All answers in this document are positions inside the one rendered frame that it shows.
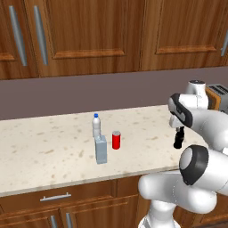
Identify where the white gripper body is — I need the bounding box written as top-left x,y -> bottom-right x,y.
168,115 -> 183,129

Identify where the brown wooden drawer front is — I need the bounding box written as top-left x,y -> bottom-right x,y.
0,179 -> 118,216

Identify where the red drink can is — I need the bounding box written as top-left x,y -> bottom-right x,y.
111,130 -> 122,151

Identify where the grey drink carton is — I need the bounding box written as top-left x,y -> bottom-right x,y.
94,134 -> 109,165

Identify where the silver bar cupboard handle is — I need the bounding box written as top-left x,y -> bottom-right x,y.
32,4 -> 49,67
220,28 -> 228,58
8,4 -> 29,68

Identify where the brown wooden base cupboard door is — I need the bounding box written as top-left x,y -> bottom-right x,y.
0,208 -> 62,228
60,193 -> 141,228
173,201 -> 228,228

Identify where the silver and orange toaster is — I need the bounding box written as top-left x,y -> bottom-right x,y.
205,84 -> 228,113

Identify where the silver drawer handle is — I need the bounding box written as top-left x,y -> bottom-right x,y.
39,192 -> 72,203

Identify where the brown wooden wall cupboard door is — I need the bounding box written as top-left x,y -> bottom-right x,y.
139,0 -> 228,72
0,0 -> 40,81
23,0 -> 147,79

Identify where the clear water bottle blue cap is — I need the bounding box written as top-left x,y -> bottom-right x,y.
92,112 -> 102,139

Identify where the silver base cupboard handle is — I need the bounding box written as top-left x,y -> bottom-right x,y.
64,211 -> 74,228
49,215 -> 59,228

